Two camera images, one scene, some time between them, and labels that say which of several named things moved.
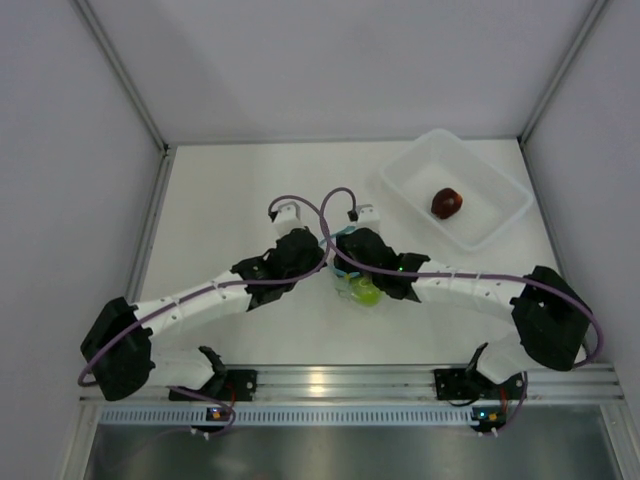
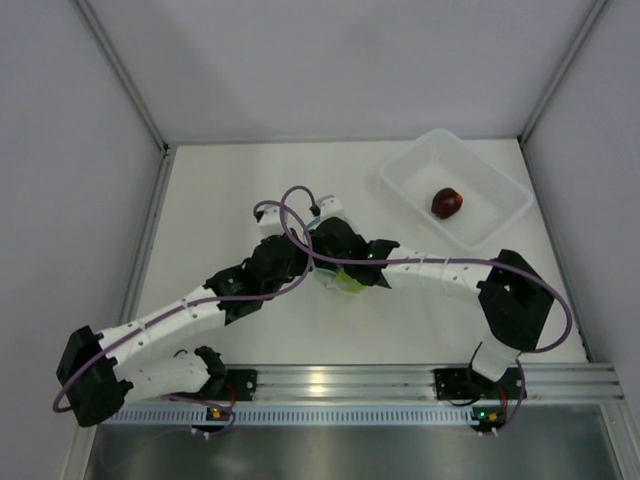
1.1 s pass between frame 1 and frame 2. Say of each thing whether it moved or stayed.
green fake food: moved
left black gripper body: stayed
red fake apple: stayed
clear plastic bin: stayed
